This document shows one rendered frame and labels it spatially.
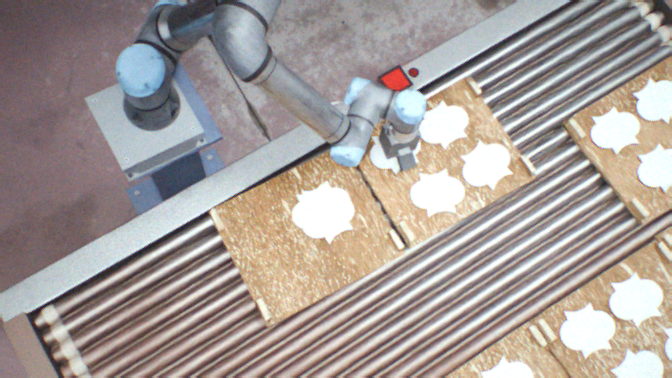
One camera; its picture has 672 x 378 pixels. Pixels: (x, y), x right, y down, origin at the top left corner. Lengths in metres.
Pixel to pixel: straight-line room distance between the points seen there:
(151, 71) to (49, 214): 1.31
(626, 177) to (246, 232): 1.05
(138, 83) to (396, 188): 0.73
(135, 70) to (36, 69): 1.47
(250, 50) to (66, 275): 0.82
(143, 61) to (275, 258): 0.60
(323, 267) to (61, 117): 1.59
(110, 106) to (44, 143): 1.10
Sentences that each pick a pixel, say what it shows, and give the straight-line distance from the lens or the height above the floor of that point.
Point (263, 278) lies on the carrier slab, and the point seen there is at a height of 0.94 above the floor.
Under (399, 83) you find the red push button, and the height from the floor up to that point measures 0.93.
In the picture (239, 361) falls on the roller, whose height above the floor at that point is 0.92.
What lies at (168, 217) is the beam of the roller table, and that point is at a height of 0.92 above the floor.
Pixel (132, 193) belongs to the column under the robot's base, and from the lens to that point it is 3.16.
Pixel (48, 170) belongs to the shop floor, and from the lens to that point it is 3.28.
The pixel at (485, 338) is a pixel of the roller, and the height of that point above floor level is 0.92.
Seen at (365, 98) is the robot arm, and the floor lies 1.24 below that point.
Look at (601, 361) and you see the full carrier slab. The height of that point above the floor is 0.94.
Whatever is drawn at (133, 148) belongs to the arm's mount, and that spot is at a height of 0.96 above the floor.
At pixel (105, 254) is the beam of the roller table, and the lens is 2.15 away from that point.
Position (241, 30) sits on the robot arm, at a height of 1.50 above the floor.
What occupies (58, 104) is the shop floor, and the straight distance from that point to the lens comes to 3.37.
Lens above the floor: 2.96
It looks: 71 degrees down
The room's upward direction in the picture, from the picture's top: 9 degrees clockwise
